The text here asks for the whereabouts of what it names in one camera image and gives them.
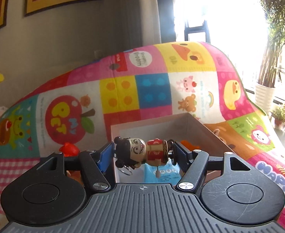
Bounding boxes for tall green palm plant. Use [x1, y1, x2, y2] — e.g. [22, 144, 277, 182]
[247, 0, 285, 88]

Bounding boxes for small potted plant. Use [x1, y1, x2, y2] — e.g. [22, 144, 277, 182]
[270, 104, 285, 130]

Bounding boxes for black window frame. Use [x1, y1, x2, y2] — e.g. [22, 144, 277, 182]
[183, 0, 212, 42]

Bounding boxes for black-haired wooden doll figurine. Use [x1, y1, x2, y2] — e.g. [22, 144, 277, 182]
[113, 136, 177, 178]

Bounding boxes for white ribbed plant pot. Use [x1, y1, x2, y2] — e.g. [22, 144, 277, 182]
[254, 83, 276, 115]

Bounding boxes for grey curtain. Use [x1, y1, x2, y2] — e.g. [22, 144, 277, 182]
[118, 0, 176, 51]

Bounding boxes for orange toy piece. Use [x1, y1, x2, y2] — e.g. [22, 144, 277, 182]
[180, 140, 200, 151]

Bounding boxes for blue tissue packet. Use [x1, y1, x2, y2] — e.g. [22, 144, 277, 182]
[144, 164, 182, 183]

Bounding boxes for colourful cartoon play mat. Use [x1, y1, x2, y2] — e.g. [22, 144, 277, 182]
[0, 41, 285, 231]

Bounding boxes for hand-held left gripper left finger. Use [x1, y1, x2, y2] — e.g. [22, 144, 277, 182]
[34, 142, 115, 190]

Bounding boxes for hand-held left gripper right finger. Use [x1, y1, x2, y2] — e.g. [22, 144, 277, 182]
[174, 141, 252, 190]

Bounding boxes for pink cardboard box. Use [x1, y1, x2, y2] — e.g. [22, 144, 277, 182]
[110, 112, 236, 183]

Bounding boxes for red doll figure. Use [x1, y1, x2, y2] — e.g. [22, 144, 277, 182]
[59, 143, 79, 157]

